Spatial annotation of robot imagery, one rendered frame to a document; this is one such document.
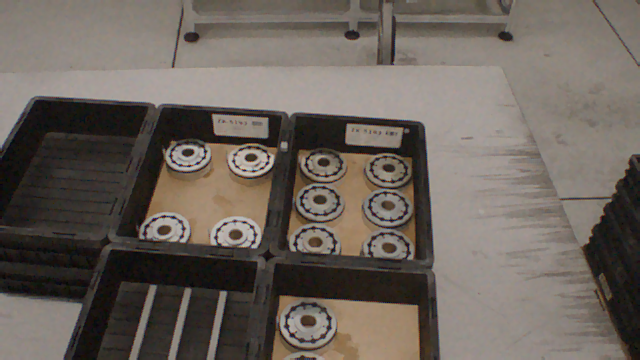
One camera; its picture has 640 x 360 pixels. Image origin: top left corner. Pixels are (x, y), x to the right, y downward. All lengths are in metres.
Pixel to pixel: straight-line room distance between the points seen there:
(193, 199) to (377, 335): 0.49
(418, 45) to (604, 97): 0.96
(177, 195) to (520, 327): 0.78
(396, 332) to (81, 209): 0.70
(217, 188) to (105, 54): 2.03
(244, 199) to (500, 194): 0.65
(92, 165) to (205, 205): 0.30
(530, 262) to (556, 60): 2.10
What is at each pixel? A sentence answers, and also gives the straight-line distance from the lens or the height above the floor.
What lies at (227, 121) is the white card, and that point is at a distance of 1.44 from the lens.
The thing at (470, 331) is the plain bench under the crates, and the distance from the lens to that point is 1.37.
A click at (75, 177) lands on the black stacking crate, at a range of 1.49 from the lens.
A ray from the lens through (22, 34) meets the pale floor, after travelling 3.65.
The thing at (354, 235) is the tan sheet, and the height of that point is 0.83.
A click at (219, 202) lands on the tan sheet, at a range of 1.37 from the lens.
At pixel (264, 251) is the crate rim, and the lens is 1.15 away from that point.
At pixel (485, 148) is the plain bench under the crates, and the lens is 1.75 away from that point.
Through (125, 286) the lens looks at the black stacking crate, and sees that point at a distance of 1.27.
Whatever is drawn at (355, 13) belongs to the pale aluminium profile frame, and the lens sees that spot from 3.28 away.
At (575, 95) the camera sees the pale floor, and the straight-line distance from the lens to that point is 3.29.
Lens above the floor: 1.84
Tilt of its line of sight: 46 degrees down
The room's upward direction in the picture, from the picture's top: 3 degrees clockwise
